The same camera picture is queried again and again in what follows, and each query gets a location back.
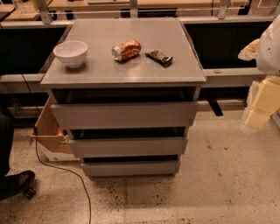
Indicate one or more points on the crushed orange soda can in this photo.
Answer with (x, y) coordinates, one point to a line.
(126, 50)

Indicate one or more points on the grey drawer cabinet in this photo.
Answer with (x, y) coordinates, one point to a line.
(103, 80)

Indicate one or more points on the dark trouser leg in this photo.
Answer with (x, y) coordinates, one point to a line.
(6, 139)

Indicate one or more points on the grey top drawer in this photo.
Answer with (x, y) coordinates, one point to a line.
(125, 115)

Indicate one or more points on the black shoe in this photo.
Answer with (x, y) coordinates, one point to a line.
(13, 184)

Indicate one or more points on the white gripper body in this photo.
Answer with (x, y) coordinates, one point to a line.
(269, 51)

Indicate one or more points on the brown cardboard box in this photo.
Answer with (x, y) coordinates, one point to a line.
(53, 140)

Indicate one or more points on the grey bottom drawer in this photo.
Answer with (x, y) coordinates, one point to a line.
(130, 168)

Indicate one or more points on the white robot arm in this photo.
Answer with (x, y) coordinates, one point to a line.
(265, 50)

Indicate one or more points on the grey middle drawer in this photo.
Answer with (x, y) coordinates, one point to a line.
(128, 147)

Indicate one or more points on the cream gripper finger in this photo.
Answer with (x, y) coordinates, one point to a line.
(253, 121)

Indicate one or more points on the grey metal railing frame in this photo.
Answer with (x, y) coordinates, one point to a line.
(20, 90)

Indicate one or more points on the dark snack bar wrapper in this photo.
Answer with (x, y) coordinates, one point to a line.
(160, 58)

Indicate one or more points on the grey drawer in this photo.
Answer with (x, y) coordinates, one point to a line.
(128, 147)
(130, 168)
(125, 115)

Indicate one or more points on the white ceramic bowl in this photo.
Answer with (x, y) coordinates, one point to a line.
(71, 53)

